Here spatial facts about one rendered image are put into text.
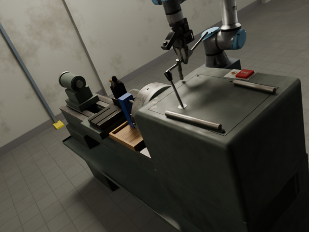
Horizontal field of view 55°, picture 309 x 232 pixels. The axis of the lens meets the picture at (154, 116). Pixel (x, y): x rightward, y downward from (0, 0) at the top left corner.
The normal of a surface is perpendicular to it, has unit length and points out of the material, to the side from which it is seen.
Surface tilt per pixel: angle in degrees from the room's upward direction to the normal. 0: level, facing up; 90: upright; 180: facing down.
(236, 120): 0
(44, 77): 90
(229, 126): 0
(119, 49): 90
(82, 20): 90
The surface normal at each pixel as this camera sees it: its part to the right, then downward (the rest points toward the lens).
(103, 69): 0.55, 0.27
